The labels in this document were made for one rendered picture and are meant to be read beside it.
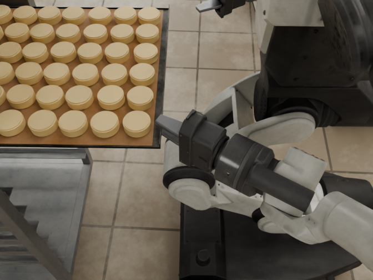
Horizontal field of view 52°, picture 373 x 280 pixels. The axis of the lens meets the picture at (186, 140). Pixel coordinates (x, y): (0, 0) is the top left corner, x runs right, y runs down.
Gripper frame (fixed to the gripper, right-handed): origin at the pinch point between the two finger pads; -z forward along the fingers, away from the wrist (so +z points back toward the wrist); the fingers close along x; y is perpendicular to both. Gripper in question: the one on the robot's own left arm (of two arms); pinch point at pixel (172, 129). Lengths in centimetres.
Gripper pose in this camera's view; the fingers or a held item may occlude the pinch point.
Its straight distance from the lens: 69.0
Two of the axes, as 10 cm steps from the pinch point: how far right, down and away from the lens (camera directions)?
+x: 0.1, -5.8, -8.1
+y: -5.2, 6.9, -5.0
